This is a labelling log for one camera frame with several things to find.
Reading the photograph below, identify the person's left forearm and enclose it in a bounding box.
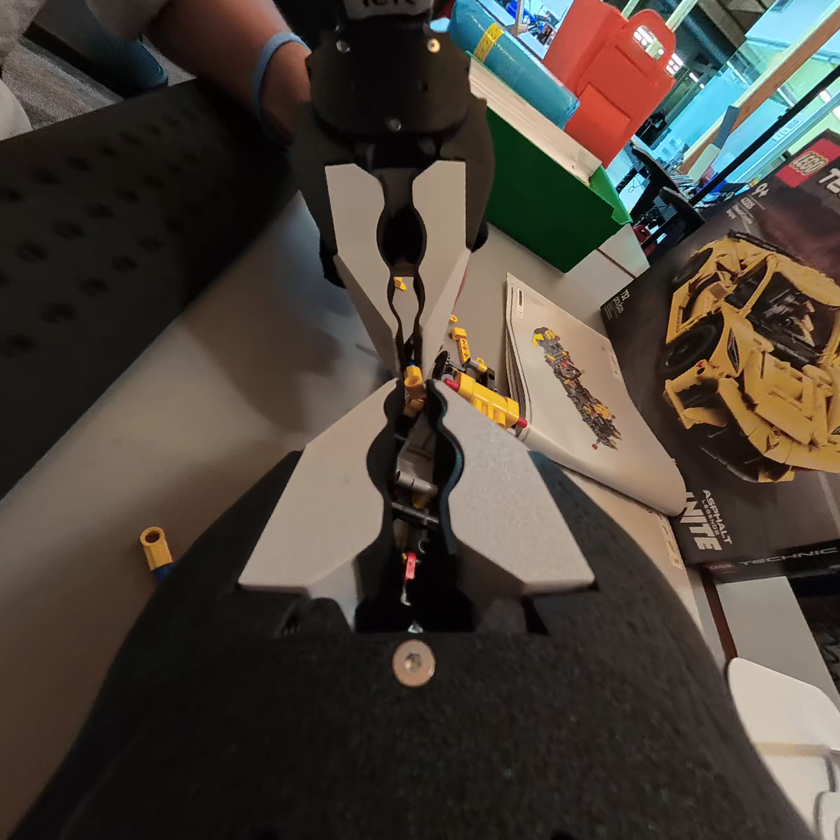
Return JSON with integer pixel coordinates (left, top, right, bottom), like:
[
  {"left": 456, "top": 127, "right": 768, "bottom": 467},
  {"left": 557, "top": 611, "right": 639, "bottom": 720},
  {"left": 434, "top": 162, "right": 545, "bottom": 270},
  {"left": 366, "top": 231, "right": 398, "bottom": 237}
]
[{"left": 147, "top": 0, "right": 315, "bottom": 145}]

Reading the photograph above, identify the blue wristband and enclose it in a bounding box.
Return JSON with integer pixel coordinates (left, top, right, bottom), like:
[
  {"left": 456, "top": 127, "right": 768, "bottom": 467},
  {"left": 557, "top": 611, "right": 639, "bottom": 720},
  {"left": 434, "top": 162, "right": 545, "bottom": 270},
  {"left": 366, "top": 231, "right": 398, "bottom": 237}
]
[{"left": 251, "top": 31, "right": 311, "bottom": 129}]

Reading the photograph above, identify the white instruction booklet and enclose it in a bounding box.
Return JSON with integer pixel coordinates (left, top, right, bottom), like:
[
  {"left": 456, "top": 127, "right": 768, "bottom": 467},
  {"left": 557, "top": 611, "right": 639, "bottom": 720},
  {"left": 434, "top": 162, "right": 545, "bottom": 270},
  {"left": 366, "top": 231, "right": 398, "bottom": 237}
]
[{"left": 504, "top": 272, "right": 688, "bottom": 517}]

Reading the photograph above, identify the green plastic bin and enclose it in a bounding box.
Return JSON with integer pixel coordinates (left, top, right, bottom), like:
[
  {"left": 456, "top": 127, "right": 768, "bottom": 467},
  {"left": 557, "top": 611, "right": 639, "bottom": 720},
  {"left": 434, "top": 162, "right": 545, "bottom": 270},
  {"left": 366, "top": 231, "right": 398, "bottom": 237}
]
[{"left": 484, "top": 108, "right": 634, "bottom": 274}]

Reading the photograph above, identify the toy car chassis model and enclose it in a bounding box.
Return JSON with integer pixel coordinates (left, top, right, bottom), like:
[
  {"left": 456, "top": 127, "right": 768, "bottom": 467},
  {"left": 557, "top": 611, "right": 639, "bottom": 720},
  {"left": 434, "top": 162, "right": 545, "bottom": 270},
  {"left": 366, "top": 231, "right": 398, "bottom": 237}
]
[{"left": 392, "top": 350, "right": 530, "bottom": 608}]

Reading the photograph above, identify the black office chair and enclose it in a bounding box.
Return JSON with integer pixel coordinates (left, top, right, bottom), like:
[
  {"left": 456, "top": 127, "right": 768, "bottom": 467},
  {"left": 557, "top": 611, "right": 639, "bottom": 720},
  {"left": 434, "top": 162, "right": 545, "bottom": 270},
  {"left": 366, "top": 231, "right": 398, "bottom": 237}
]
[{"left": 630, "top": 141, "right": 706, "bottom": 253}]

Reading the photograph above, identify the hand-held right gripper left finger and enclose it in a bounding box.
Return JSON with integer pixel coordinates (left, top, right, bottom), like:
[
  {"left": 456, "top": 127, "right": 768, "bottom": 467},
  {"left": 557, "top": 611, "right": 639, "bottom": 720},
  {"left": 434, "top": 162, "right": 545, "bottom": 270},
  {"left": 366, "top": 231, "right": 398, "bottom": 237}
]
[{"left": 238, "top": 378, "right": 405, "bottom": 623}]

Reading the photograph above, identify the teal foam roll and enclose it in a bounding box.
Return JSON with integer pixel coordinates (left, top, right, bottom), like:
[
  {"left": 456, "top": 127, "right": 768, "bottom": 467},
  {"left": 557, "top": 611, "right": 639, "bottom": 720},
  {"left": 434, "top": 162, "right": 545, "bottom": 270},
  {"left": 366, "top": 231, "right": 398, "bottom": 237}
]
[{"left": 448, "top": 0, "right": 581, "bottom": 130}]

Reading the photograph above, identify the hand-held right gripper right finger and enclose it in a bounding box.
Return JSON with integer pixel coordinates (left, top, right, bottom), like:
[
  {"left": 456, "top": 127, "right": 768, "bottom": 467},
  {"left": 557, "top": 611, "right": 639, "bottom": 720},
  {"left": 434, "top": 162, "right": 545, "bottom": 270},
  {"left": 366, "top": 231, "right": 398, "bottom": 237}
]
[{"left": 424, "top": 378, "right": 598, "bottom": 623}]

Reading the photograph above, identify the black perforated foam mat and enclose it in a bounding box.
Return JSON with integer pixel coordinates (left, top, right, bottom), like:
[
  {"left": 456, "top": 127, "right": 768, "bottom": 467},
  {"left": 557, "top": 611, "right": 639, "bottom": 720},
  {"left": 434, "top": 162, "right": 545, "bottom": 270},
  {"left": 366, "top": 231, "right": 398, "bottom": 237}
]
[{"left": 0, "top": 77, "right": 311, "bottom": 501}]

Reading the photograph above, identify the black box with yellow car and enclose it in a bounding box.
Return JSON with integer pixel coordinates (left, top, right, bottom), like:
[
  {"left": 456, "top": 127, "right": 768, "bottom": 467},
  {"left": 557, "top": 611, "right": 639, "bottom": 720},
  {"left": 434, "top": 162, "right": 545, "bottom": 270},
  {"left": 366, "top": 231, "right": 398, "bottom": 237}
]
[{"left": 599, "top": 131, "right": 840, "bottom": 584}]

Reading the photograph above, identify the red plastic case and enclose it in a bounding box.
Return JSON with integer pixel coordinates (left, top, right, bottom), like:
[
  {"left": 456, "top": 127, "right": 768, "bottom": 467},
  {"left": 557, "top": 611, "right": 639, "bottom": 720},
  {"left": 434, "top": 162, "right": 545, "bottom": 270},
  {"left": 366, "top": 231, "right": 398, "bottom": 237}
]
[{"left": 542, "top": 0, "right": 678, "bottom": 169}]

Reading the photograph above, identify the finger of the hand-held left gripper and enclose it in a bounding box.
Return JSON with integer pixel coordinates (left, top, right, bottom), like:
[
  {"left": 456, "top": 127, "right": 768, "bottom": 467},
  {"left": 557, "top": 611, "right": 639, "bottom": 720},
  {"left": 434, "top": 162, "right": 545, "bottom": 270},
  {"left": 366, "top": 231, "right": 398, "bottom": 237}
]
[
  {"left": 408, "top": 159, "right": 473, "bottom": 378},
  {"left": 325, "top": 163, "right": 406, "bottom": 380}
]

